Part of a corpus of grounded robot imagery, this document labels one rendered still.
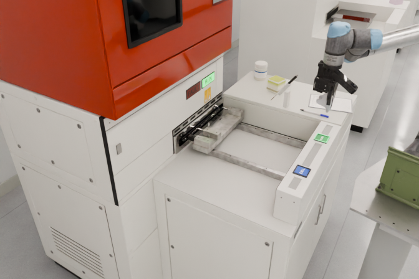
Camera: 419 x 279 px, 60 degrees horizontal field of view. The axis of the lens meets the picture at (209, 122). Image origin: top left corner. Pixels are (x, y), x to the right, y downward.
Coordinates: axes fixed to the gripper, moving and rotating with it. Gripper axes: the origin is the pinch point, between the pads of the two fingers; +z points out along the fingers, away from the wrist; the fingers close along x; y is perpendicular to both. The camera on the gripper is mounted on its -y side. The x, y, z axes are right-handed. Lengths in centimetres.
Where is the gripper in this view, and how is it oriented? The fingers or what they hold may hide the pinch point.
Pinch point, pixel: (329, 109)
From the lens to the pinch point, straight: 157.5
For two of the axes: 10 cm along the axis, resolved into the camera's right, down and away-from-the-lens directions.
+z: 0.0, 8.5, 5.2
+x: -5.2, 4.5, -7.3
